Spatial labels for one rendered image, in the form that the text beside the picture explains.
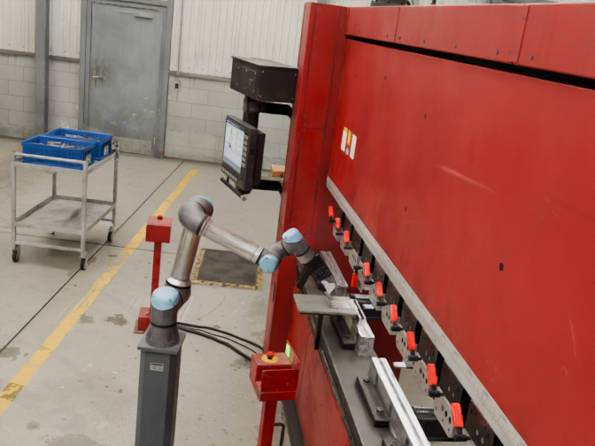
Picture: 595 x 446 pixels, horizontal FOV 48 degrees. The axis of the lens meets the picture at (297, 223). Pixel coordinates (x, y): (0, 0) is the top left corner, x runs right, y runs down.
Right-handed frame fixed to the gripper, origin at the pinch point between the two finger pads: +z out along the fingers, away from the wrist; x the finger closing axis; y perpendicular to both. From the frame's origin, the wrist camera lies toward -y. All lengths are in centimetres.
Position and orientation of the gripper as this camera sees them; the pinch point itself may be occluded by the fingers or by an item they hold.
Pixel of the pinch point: (327, 294)
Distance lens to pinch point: 299.0
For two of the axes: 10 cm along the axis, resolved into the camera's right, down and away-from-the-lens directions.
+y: 8.2, -5.7, -0.1
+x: -2.1, -3.2, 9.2
